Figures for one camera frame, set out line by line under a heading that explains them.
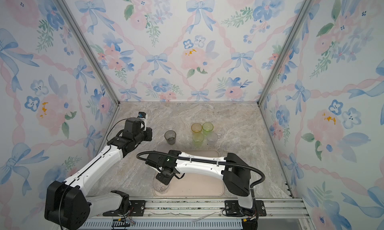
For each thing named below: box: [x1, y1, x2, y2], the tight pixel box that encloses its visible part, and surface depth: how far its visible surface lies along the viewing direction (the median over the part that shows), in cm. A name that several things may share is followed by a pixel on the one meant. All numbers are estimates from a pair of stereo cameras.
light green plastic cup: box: [192, 132, 205, 147], surface depth 99 cm
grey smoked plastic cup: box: [164, 130, 177, 145], surface depth 99 cm
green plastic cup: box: [202, 122, 214, 136], surface depth 100 cm
